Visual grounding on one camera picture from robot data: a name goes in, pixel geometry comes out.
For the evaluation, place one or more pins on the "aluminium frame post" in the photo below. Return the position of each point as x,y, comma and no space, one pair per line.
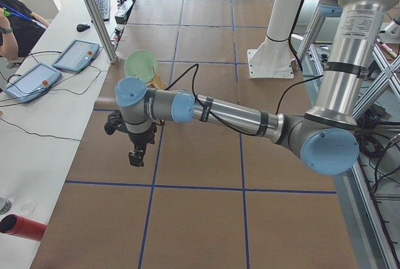
101,30

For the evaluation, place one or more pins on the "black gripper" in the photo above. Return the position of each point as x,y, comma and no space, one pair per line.
139,139

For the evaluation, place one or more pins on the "person in black shirt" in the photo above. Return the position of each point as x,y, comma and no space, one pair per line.
21,29

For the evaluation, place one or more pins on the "light green plate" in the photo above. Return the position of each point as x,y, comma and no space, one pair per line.
141,64

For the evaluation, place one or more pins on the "black computer mouse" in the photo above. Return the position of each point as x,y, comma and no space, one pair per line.
82,27

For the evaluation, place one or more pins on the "red bottle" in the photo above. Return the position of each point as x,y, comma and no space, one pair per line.
22,227

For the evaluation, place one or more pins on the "teach pendant tablet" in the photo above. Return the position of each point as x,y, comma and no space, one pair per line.
76,56
33,84

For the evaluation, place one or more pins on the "near teach pendant tablet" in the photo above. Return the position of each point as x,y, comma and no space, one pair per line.
33,84

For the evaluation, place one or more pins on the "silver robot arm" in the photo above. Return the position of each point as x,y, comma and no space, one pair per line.
323,138

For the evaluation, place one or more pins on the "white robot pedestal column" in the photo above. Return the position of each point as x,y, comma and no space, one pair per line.
272,58

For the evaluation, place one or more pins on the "far teach pendant tablet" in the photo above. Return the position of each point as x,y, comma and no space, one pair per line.
76,56

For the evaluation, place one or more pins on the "clear plastic lid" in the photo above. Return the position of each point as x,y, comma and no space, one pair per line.
28,207

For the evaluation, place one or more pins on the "black keyboard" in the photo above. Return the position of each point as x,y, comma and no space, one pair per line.
104,8

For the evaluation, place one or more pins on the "wooden plate rack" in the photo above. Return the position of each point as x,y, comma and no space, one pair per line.
156,82

